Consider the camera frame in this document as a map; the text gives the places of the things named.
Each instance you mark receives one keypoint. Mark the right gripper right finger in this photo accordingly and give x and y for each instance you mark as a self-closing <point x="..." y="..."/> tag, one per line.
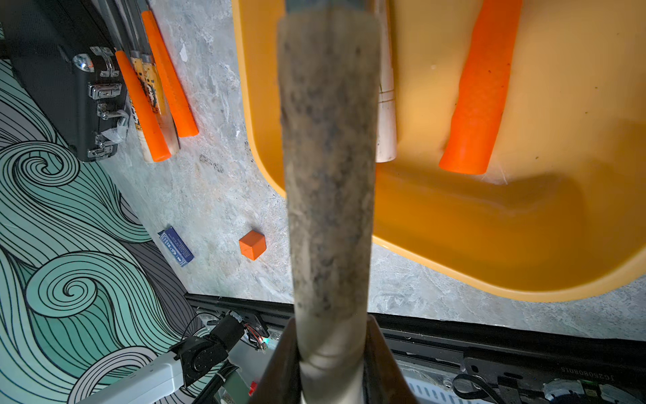
<point x="383" y="381"/>

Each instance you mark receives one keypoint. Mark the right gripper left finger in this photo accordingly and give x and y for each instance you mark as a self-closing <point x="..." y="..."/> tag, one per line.
<point x="280" y="381"/>

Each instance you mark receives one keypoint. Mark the wooden handle sickle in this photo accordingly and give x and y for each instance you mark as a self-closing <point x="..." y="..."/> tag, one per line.
<point x="387" y="132"/>
<point x="329" y="84"/>
<point x="144" y="65"/>

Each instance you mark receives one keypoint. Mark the orange handle sickle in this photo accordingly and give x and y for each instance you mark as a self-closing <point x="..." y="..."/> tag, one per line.
<point x="483" y="89"/>
<point x="152" y="42"/>
<point x="149" y="125"/>

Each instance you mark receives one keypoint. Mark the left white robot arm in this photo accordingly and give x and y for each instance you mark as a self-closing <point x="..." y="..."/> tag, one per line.
<point x="184" y="364"/>

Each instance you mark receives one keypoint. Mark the black ribbed storage case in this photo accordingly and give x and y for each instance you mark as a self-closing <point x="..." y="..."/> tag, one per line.
<point x="63" y="56"/>

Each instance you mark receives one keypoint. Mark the small orange block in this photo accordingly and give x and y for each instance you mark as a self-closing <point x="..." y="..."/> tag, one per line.
<point x="253" y="245"/>

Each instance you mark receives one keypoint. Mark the blue card pack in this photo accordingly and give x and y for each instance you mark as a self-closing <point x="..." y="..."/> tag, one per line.
<point x="176" y="246"/>

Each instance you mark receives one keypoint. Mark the yellow plastic tray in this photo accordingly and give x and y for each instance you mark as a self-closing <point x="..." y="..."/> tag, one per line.
<point x="560" y="213"/>

